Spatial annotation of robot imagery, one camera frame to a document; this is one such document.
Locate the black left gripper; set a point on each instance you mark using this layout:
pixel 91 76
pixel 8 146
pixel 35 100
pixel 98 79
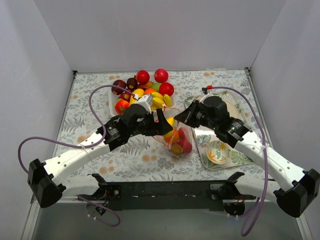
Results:
pixel 152 122

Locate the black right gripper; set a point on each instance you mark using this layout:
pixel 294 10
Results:
pixel 192 116

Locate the orange toy orange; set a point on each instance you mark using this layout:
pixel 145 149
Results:
pixel 172 136

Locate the clear zip top bag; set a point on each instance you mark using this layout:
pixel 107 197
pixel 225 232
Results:
pixel 184 131

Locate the brown yellow toy fruit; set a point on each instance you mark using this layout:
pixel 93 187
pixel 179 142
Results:
pixel 176 149

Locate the red toy pomegranate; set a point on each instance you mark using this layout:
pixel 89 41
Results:
pixel 186 145

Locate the red yellow toy mango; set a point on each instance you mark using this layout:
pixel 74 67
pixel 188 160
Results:
pixel 136 95

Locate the yellow toy peach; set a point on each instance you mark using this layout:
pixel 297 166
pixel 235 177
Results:
pixel 171 121

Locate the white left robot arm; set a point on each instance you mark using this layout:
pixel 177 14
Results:
pixel 51 180

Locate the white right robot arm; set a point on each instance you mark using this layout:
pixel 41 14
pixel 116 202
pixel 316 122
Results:
pixel 292 188

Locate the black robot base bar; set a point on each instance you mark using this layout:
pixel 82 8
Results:
pixel 211 195

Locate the red toy apple top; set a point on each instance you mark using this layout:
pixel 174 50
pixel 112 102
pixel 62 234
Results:
pixel 161 75

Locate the yellow toy banana bunch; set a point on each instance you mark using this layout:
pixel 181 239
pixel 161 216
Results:
pixel 161 101

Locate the red toy apple right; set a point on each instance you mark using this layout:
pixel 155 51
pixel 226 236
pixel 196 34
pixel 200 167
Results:
pixel 166 88

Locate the small orange toy tangerine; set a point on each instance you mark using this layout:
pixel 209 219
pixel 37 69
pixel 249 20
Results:
pixel 149 91

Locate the green toy fruit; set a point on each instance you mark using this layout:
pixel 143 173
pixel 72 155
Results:
pixel 156 86

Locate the small floral bowl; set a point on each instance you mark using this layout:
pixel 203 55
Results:
pixel 218 152

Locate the pink and cream plate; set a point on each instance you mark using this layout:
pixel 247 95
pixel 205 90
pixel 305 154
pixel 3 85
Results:
pixel 231 108

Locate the dark purple toy plum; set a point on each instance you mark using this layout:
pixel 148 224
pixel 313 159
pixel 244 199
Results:
pixel 132 83

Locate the red toy apple back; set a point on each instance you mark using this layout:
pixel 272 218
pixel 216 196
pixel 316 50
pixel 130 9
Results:
pixel 142 77

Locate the white plastic fruit basket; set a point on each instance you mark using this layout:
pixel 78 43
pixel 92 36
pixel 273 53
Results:
pixel 124 76

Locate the dark red toy apple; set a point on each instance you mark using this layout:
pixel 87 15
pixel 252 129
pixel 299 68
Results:
pixel 118 87

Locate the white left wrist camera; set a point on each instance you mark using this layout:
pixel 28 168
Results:
pixel 146 101

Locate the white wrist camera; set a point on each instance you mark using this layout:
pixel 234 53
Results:
pixel 146 101
pixel 205 91

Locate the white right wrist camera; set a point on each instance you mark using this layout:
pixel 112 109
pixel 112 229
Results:
pixel 205 91

